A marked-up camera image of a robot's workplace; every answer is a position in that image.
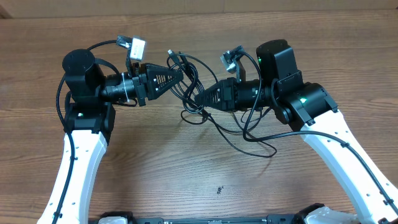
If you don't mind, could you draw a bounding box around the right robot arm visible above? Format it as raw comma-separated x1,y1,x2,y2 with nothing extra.
195,39,397,223

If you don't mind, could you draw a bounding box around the thin black cable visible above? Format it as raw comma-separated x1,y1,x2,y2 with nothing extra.
178,52,278,159

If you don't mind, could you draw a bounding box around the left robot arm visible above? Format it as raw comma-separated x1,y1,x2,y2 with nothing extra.
38,49,183,223

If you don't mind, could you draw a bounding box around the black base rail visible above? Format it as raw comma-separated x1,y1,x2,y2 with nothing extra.
88,203,358,224

